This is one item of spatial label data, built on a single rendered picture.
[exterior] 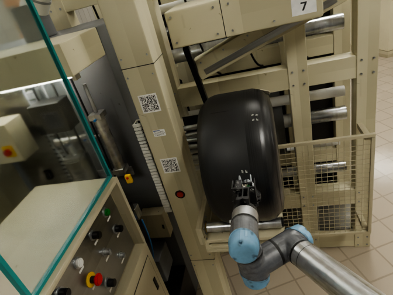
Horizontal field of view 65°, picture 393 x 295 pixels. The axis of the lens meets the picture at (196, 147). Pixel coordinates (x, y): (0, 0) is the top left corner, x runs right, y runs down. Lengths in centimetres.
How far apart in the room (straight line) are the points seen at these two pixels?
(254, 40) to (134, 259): 110
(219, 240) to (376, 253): 136
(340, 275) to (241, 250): 22
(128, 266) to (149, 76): 80
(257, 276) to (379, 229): 188
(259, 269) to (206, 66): 99
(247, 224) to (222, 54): 91
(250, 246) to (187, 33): 91
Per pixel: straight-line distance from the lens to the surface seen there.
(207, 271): 179
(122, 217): 142
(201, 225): 141
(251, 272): 88
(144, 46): 115
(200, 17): 136
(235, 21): 135
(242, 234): 80
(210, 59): 153
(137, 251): 149
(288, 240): 91
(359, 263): 246
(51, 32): 166
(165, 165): 134
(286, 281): 235
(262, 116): 114
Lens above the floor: 190
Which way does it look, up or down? 29 degrees down
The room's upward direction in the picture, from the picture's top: 16 degrees counter-clockwise
